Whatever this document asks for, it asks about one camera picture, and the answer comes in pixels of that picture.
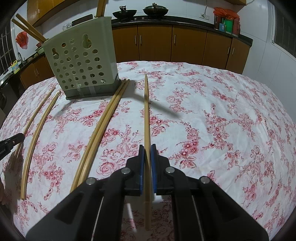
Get floral pink white tablecloth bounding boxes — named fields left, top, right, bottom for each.
left=1, top=61, right=295, bottom=238

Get wooden kitchen cabinets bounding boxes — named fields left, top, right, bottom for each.
left=27, top=0, right=77, bottom=27
left=21, top=17, right=252, bottom=99

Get yellow detergent bottle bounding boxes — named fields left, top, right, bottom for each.
left=11, top=60, right=20, bottom=74

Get window with grille right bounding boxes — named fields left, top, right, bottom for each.
left=270, top=1, right=295, bottom=57

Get green perforated utensil holder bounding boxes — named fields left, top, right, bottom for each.
left=42, top=16, right=121, bottom=99

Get window with grille left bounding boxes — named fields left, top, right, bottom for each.
left=0, top=24, right=16, bottom=74

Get black wok with lid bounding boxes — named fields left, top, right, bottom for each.
left=143, top=3, right=169, bottom=16

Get lower wooden kitchen cabinets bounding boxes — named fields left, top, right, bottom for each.
left=21, top=17, right=252, bottom=99

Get red hanging plastic bag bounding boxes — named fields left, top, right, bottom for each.
left=16, top=31, right=29, bottom=49

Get red bag covered containers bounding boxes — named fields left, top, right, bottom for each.
left=213, top=7, right=240, bottom=37

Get window with grille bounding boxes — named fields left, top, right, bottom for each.
left=0, top=24, right=16, bottom=74
left=270, top=1, right=295, bottom=57

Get black kitchen countertop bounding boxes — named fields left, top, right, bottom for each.
left=0, top=15, right=253, bottom=84

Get upper wooden kitchen cabinets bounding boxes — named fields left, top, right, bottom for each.
left=27, top=0, right=77, bottom=27

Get black wok left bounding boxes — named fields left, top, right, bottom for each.
left=112, top=6, right=137, bottom=20

